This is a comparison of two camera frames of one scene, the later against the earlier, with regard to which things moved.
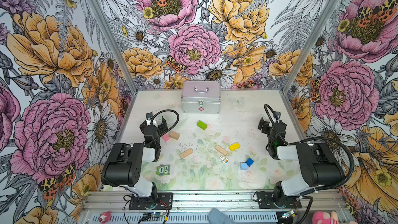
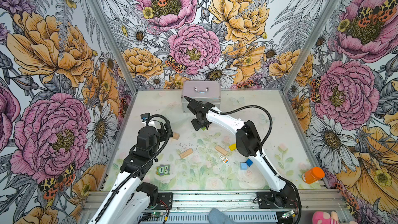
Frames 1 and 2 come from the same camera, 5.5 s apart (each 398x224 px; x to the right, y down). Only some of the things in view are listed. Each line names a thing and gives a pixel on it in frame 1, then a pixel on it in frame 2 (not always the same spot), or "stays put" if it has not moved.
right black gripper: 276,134 -> 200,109
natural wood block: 174,135 stays put
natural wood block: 186,153 stays put
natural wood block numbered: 221,150 stays put
